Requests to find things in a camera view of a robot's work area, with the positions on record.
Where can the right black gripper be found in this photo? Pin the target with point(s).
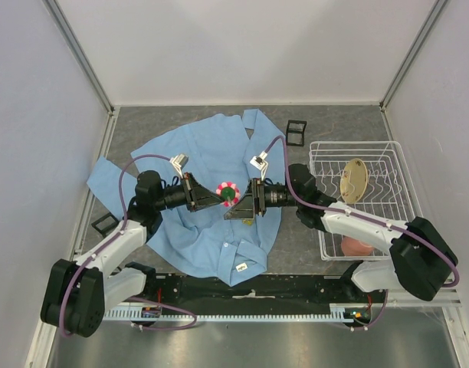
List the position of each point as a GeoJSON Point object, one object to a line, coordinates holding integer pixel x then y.
{"type": "Point", "coordinates": [252, 201]}

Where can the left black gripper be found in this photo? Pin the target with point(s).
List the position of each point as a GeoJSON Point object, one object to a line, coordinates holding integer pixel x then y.
{"type": "Point", "coordinates": [197, 195]}

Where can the pink flower plush brooch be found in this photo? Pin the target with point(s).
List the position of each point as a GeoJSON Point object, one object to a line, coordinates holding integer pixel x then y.
{"type": "Point", "coordinates": [228, 192]}

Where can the light blue shirt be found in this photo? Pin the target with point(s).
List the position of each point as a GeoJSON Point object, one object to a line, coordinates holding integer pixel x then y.
{"type": "Point", "coordinates": [203, 244]}

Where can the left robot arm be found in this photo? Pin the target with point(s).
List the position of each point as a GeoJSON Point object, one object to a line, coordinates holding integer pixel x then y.
{"type": "Point", "coordinates": [80, 292]}

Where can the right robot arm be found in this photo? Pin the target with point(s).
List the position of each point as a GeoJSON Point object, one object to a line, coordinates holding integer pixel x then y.
{"type": "Point", "coordinates": [418, 261]}

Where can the pink ceramic cup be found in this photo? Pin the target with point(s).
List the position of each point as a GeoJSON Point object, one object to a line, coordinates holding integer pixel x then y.
{"type": "Point", "coordinates": [352, 247]}

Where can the beige ceramic plate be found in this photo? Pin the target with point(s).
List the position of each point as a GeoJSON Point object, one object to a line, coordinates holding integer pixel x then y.
{"type": "Point", "coordinates": [353, 181]}

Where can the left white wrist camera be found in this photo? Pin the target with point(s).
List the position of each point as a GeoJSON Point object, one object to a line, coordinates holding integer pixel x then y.
{"type": "Point", "coordinates": [178, 162]}

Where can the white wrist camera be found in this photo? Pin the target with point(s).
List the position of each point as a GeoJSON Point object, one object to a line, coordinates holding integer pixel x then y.
{"type": "Point", "coordinates": [260, 163]}
{"type": "Point", "coordinates": [178, 162]}

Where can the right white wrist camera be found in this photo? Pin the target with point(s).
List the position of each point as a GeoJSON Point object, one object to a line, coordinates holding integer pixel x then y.
{"type": "Point", "coordinates": [260, 163]}

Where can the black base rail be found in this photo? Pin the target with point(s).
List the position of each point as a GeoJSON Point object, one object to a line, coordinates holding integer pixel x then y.
{"type": "Point", "coordinates": [263, 294]}

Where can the black plastic frame back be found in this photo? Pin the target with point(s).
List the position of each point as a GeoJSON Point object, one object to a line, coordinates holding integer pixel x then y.
{"type": "Point", "coordinates": [295, 132]}

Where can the black plastic frame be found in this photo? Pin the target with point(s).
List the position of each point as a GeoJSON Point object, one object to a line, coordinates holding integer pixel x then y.
{"type": "Point", "coordinates": [295, 132]}
{"type": "Point", "coordinates": [105, 224]}

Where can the black plastic frame left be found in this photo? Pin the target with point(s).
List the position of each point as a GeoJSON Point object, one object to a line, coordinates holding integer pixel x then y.
{"type": "Point", "coordinates": [105, 224]}

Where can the white wire dish rack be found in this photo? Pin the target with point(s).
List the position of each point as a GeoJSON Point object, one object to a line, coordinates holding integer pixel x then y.
{"type": "Point", "coordinates": [390, 192]}

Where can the white slotted cable duct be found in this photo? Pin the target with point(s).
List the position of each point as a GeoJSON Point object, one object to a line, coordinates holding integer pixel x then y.
{"type": "Point", "coordinates": [137, 312]}

